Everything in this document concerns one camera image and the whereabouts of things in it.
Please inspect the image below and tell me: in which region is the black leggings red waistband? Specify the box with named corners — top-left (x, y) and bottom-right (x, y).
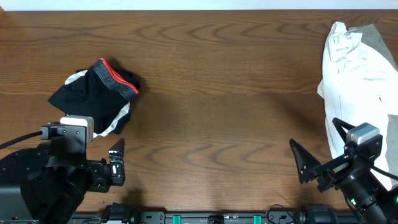
top-left (48, 58), bottom-right (141, 134)

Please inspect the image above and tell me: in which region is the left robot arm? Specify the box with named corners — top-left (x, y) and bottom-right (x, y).
top-left (1, 123), bottom-right (126, 223)

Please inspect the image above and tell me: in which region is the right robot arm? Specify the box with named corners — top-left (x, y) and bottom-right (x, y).
top-left (289, 118), bottom-right (397, 223)

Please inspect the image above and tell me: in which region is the white shirt right pile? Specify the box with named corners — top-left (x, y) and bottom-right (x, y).
top-left (317, 22), bottom-right (397, 172)

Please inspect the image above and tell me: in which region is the white folded garment left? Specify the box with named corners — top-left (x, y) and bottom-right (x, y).
top-left (65, 70), bottom-right (130, 138)

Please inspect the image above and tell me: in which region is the grey garment under pile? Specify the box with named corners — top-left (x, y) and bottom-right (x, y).
top-left (349, 24), bottom-right (397, 175)

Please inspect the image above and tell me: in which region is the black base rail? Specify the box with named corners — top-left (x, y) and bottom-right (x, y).
top-left (69, 203), bottom-right (366, 224)

